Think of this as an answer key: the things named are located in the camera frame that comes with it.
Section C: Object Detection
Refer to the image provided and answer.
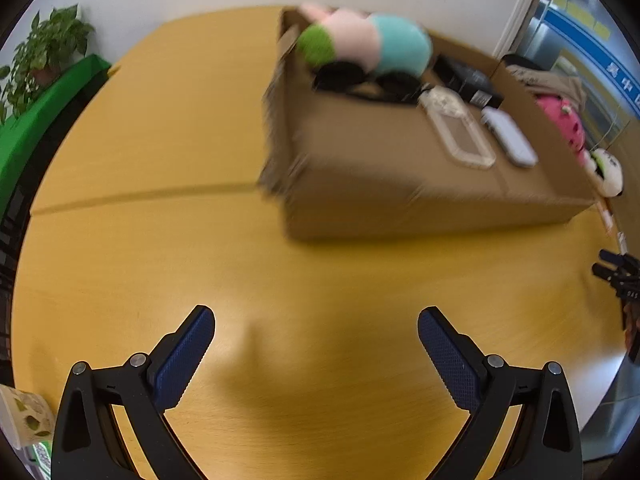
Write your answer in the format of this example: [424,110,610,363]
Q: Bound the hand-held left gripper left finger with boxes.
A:
[51,305,217,480]

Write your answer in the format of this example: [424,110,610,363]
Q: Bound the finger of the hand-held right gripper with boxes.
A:
[599,248,640,270]
[591,261,640,286]

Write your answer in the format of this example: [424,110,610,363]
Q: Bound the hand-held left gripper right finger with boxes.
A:
[417,306,585,480]

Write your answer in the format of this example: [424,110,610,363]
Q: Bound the white folding phone stand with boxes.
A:
[481,107,539,167]

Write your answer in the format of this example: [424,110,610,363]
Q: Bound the shallow cardboard box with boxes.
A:
[257,6,598,241]

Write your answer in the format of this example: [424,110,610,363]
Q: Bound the black product box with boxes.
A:
[432,55,503,110]

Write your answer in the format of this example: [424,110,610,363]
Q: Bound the clear beige phone case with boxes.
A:
[417,86,497,170]

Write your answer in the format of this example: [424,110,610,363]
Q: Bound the black sunglasses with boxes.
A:
[312,60,433,106]

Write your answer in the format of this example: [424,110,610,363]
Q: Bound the pink teal green plush toy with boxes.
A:
[295,2,433,78]

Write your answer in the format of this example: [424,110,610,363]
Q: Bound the rose gold pen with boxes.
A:
[597,199,615,235]

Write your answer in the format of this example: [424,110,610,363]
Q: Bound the panda plush toy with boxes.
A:
[585,147,626,197]

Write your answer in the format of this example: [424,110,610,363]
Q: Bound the pink bear plush toy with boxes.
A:
[534,94,588,166]

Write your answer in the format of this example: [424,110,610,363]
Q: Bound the green code card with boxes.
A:
[22,440,54,480]

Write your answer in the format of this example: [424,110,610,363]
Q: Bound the beige printed cloth bag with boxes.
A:
[502,52,586,111]

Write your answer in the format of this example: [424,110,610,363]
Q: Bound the glass door with blue band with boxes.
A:
[497,0,640,128]

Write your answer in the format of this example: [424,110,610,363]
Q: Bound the small potted green plant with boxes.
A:
[0,62,32,126]

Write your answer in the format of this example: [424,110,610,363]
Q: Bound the large potted green plant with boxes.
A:
[11,4,96,92]

